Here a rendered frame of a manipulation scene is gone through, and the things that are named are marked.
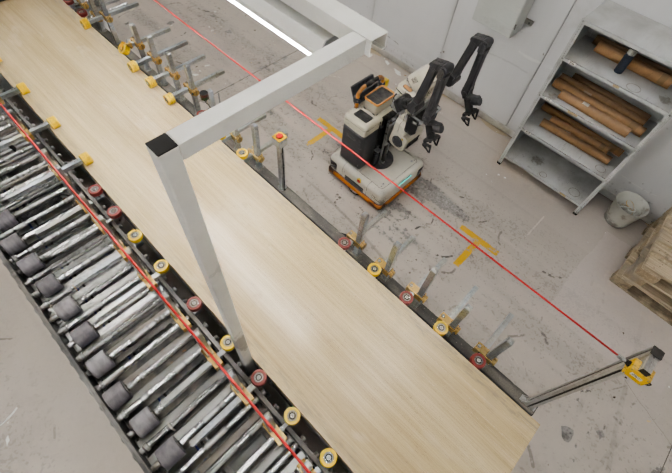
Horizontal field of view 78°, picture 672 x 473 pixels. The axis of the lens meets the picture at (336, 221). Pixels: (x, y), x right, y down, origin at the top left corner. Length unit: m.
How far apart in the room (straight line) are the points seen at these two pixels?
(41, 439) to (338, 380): 2.05
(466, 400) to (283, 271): 1.19
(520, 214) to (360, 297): 2.29
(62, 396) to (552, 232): 4.13
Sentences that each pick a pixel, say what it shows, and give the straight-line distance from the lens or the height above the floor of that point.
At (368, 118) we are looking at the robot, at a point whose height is 0.81.
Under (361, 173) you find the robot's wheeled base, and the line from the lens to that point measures 3.73.
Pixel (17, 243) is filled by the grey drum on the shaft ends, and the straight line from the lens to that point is 3.12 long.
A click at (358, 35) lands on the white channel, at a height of 2.46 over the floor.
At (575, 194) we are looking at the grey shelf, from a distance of 4.55.
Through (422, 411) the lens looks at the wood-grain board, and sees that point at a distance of 2.31.
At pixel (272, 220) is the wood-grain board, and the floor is 0.90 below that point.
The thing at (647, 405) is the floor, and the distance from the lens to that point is 4.03.
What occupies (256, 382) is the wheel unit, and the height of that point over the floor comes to 0.91.
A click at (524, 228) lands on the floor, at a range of 4.22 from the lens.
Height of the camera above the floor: 3.11
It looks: 56 degrees down
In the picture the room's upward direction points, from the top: 7 degrees clockwise
